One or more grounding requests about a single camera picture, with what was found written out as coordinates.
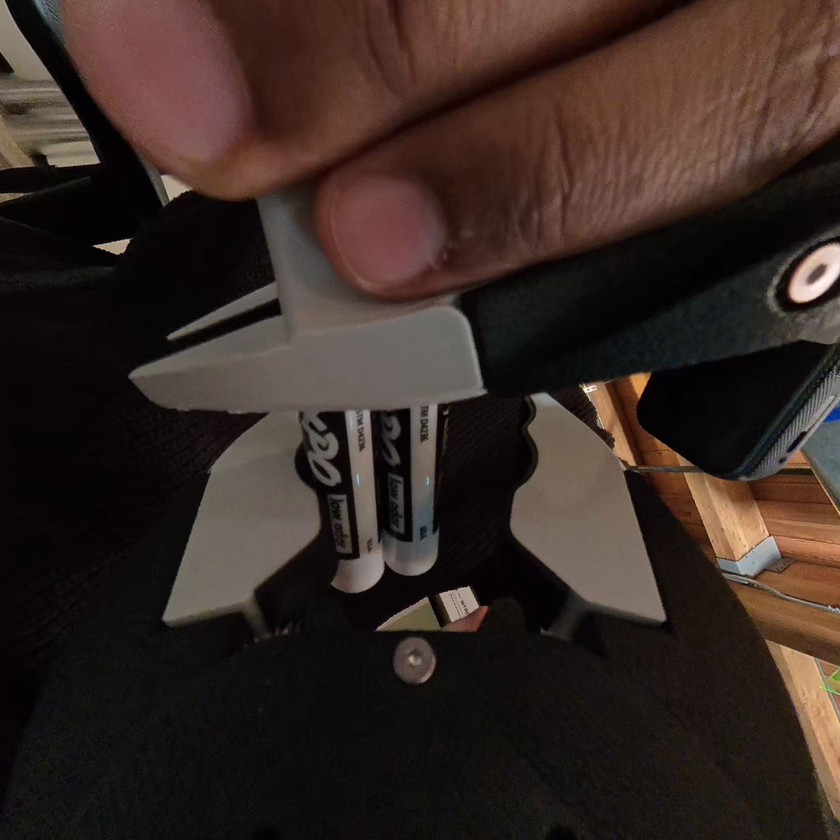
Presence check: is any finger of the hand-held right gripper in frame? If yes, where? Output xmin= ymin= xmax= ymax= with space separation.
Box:
xmin=166 ymin=282 xmax=284 ymax=343
xmin=128 ymin=178 xmax=488 ymax=414

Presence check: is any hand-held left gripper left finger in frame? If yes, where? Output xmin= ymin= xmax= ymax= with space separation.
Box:
xmin=161 ymin=410 xmax=329 ymax=641

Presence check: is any person's black clothing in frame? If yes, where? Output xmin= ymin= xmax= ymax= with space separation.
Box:
xmin=0 ymin=190 xmax=299 ymax=664

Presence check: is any person's right hand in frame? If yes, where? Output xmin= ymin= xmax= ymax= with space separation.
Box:
xmin=60 ymin=0 xmax=840 ymax=301

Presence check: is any black dry erase marker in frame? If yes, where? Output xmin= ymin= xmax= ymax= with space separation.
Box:
xmin=375 ymin=403 xmax=442 ymax=577
xmin=297 ymin=410 xmax=387 ymax=593

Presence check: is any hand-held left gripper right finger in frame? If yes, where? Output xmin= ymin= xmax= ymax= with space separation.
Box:
xmin=511 ymin=392 xmax=668 ymax=643

